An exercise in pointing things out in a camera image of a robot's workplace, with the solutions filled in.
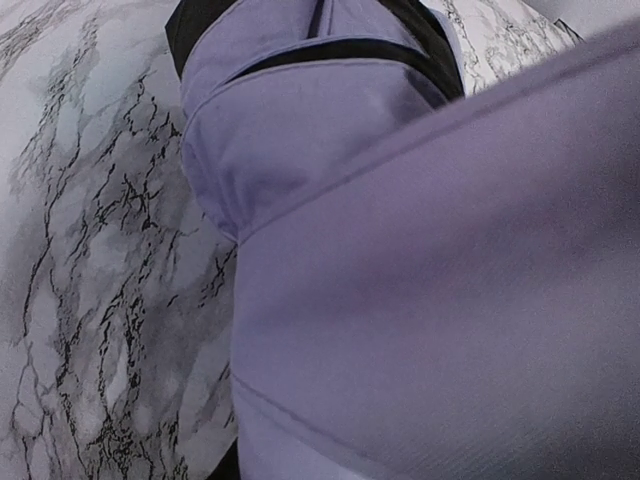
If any lavender folding umbrella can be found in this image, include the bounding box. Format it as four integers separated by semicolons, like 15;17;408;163
166;1;639;479

